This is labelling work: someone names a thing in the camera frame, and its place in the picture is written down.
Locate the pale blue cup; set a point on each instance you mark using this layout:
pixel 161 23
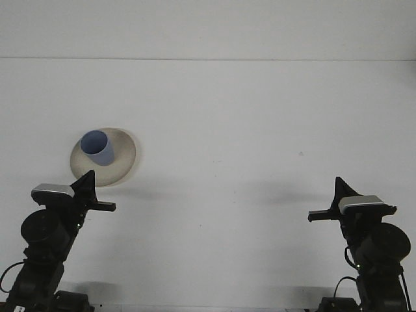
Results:
pixel 97 146

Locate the pale round plate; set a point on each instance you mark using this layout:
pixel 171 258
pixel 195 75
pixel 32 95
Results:
pixel 123 156

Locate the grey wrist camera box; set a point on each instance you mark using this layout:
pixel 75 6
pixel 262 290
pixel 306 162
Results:
pixel 52 190
pixel 361 203

